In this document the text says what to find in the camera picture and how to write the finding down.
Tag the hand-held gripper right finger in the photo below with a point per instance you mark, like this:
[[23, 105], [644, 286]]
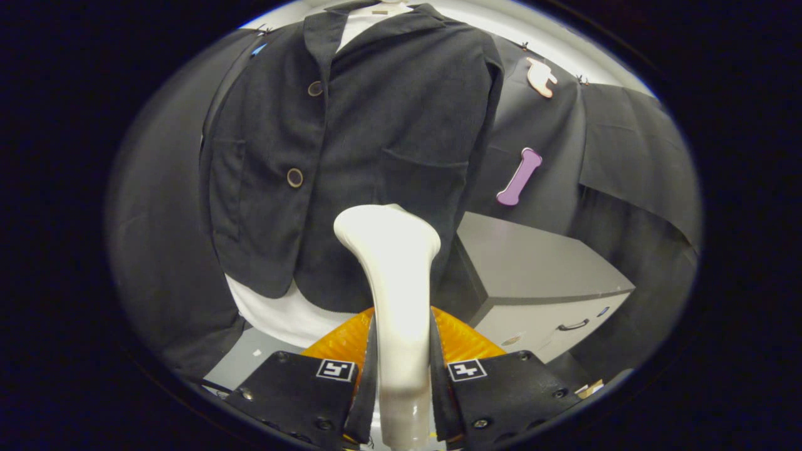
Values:
[[440, 401]]

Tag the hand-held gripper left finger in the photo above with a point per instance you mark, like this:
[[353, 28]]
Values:
[[368, 407]]

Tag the black suit jacket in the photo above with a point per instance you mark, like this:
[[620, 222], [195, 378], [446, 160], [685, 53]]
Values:
[[376, 125]]

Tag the grey cabinet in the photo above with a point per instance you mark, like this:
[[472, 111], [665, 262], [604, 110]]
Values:
[[526, 263]]

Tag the black backdrop cloth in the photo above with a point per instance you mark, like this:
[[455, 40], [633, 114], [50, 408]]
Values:
[[626, 156]]

